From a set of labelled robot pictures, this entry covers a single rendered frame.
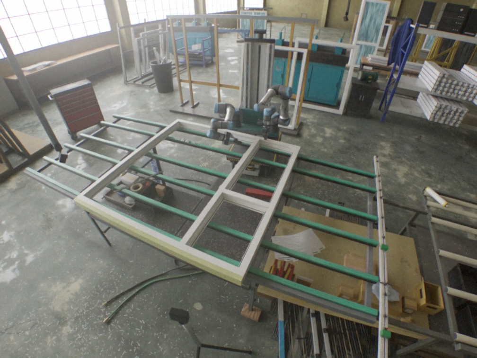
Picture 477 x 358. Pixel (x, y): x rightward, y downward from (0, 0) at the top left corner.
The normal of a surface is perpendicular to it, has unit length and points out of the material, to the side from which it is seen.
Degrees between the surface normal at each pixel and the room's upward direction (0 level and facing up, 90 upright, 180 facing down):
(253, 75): 90
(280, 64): 90
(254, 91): 90
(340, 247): 0
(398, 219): 0
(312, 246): 0
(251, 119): 90
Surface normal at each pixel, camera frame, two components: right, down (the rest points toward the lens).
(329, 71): -0.40, 0.61
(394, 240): 0.00, -0.75
